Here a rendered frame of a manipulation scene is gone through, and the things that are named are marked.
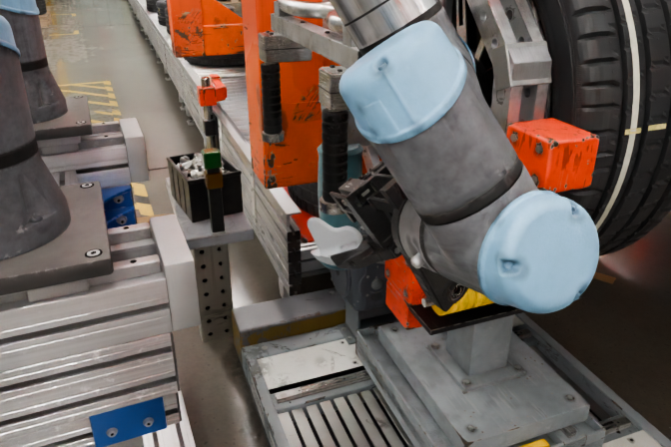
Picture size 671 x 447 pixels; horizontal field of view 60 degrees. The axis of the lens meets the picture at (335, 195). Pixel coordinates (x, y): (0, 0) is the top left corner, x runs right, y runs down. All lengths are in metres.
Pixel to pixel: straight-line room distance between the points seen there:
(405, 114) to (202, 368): 1.47
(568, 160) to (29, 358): 0.66
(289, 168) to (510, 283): 1.17
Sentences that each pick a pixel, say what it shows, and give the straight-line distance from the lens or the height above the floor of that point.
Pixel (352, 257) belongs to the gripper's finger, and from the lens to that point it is 0.58.
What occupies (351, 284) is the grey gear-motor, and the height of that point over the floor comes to 0.31.
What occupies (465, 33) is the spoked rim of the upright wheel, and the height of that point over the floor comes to 0.96.
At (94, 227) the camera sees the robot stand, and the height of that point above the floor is 0.82.
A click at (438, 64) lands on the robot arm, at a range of 0.35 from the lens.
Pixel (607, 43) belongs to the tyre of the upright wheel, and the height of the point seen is 0.98.
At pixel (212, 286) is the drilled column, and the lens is 1.75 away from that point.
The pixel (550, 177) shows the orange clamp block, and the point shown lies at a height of 0.84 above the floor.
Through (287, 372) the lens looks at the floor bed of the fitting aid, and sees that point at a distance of 1.59.
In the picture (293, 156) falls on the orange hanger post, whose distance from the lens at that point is 1.48.
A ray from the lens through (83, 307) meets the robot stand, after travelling 0.70.
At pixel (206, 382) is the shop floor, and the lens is 1.71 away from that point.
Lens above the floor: 1.11
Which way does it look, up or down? 24 degrees down
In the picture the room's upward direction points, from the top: straight up
